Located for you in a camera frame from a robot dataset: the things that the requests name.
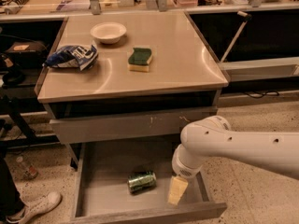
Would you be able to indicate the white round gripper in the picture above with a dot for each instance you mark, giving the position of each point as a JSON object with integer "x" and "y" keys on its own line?
{"x": 184, "y": 169}

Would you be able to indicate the green soda can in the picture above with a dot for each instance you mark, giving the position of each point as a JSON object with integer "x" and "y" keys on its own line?
{"x": 140, "y": 181}

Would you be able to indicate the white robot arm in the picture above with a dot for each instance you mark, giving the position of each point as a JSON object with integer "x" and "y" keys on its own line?
{"x": 213, "y": 137}

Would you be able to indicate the open grey middle drawer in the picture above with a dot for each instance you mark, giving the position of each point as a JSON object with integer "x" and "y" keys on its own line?
{"x": 102, "y": 195}

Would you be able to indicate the grey top drawer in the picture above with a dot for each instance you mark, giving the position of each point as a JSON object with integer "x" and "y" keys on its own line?
{"x": 130, "y": 125}

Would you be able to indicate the grey cabinet with counter top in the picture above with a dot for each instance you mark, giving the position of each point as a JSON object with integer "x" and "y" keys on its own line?
{"x": 182, "y": 72}

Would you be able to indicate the white sneaker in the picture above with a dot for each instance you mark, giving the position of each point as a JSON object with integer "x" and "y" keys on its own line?
{"x": 39, "y": 206}

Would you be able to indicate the green and yellow sponge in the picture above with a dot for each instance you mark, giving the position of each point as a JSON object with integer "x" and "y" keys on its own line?
{"x": 140, "y": 60}

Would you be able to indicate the plastic bottle on floor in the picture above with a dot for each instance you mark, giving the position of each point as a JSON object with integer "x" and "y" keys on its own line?
{"x": 28, "y": 168}

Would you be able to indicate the blue white chip bag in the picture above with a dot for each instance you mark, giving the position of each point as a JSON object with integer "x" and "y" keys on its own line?
{"x": 72, "y": 56}

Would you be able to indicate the white ceramic bowl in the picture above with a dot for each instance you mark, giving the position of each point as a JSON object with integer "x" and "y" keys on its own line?
{"x": 108, "y": 32}

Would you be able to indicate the dark trouser leg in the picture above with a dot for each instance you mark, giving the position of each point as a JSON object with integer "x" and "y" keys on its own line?
{"x": 10, "y": 200}

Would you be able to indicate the stick with black tip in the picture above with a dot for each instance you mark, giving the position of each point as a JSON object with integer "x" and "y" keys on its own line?
{"x": 246, "y": 17}

